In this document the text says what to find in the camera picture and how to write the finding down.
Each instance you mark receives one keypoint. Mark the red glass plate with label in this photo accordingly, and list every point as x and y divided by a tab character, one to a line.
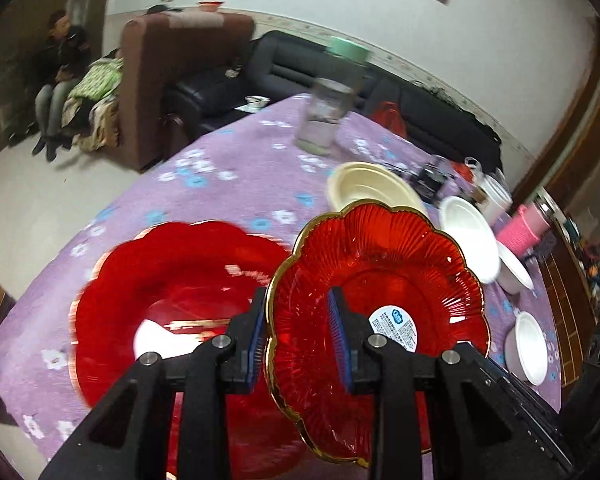
380	260

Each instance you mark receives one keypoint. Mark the small white dish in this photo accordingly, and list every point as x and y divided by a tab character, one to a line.
256	102

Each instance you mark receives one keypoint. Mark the brown armchair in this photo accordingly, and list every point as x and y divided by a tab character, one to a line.
170	70

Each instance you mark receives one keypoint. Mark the red bag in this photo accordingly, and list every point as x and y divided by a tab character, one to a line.
389	117

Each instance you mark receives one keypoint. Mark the black leather sofa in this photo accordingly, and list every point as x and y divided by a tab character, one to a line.
290	70

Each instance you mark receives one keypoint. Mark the purple floral tablecloth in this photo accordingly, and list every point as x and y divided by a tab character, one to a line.
230	160

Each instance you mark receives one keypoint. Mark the pink knitted holder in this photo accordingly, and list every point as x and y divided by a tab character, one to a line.
522	230

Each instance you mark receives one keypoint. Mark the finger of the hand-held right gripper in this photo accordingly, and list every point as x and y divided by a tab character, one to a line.
547	427

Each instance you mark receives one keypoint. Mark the glass jar with green lid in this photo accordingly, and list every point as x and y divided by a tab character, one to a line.
325	110

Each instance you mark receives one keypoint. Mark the black device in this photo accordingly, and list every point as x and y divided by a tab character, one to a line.
430	180

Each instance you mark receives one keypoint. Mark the white cup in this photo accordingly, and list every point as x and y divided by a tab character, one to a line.
495	200

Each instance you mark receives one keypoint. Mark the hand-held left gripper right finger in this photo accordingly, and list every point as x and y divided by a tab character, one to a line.
338	340

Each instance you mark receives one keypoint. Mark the large white bowl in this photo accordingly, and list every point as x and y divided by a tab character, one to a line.
472	240

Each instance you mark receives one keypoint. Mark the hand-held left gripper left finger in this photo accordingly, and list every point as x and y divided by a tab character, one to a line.
258	360

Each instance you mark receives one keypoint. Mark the red basket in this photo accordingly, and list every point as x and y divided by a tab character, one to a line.
211	6

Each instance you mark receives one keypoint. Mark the green patterned cloth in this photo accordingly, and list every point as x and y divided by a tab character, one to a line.
97	77

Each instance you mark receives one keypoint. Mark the cream bowl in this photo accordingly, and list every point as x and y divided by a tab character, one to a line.
370	185

